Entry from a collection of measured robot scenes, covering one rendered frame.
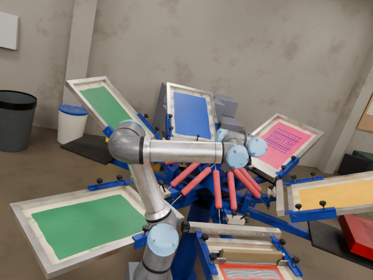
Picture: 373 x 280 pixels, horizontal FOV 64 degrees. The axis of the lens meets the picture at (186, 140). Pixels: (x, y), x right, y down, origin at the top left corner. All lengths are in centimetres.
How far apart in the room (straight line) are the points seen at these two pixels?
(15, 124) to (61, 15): 185
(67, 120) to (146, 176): 388
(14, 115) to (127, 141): 362
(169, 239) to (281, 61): 539
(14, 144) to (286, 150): 356
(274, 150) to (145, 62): 302
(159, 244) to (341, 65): 633
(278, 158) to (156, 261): 217
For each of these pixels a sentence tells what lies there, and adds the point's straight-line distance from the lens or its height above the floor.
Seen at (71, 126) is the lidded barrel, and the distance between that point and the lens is 502.
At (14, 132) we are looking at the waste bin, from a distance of 467.
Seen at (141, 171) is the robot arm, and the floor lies 161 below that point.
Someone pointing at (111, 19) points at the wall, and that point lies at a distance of 530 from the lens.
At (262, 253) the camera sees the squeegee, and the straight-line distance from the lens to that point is 197.
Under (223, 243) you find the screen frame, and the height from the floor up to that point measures 98.
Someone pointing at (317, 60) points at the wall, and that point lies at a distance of 672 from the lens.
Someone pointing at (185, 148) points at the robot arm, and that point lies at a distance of 100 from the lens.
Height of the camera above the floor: 215
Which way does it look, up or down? 19 degrees down
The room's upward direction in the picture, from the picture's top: 16 degrees clockwise
